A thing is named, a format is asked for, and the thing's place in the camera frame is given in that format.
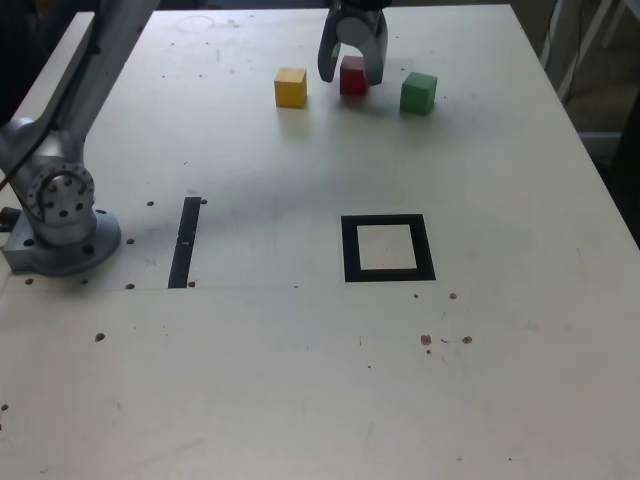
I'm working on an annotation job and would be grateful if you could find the yellow cube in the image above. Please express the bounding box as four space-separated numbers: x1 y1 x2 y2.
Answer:
273 67 308 109

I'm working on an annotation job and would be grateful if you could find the green cube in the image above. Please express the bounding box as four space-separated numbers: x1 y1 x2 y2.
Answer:
399 71 439 115

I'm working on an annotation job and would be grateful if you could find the red cube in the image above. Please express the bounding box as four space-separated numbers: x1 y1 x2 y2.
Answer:
339 55 370 96

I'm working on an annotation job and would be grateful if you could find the black tape strip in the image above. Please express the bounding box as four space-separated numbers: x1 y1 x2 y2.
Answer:
167 196 202 290

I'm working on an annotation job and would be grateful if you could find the white chair frame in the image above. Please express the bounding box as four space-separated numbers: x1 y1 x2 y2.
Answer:
554 0 640 101

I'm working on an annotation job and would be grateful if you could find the black tape square outline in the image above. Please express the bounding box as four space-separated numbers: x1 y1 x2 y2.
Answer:
340 213 437 284

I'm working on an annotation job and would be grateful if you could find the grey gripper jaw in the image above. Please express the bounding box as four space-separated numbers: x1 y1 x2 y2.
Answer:
316 1 346 84
336 8 390 87

